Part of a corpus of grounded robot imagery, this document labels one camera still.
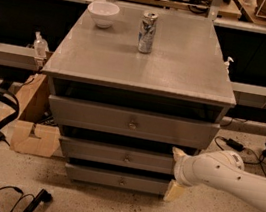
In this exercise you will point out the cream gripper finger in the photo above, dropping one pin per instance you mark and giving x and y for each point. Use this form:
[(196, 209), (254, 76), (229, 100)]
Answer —
[(173, 191), (178, 153)]

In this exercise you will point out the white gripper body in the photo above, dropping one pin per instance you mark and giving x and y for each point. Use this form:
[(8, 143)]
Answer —
[(181, 169)]

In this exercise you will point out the grey drawer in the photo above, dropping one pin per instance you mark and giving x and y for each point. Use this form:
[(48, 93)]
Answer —
[(117, 155), (119, 180), (132, 123)]

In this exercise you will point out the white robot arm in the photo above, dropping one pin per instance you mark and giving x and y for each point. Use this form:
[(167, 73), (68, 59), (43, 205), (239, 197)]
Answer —
[(222, 170)]

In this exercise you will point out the grey bottom drawer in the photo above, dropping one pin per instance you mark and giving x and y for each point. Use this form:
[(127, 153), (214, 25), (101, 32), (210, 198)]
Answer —
[(119, 180)]

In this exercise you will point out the grey drawer cabinet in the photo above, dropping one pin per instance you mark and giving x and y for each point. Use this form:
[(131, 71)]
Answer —
[(183, 76)]

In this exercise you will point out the grey top drawer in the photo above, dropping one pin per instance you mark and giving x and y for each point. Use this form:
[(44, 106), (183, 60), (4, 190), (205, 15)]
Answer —
[(132, 123)]

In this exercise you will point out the small white pump bottle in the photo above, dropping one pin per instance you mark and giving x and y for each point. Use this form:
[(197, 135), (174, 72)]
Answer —
[(228, 63)]

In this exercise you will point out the silver blue drink can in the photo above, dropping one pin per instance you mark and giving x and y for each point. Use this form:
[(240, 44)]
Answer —
[(147, 31)]

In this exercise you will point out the wooden block stand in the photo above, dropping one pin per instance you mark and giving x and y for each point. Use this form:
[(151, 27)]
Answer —
[(29, 135)]

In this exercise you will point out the white bowl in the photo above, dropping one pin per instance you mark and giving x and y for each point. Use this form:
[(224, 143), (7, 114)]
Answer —
[(103, 13)]

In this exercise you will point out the clear pump bottle left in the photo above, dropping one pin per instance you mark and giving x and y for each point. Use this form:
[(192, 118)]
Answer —
[(40, 46)]

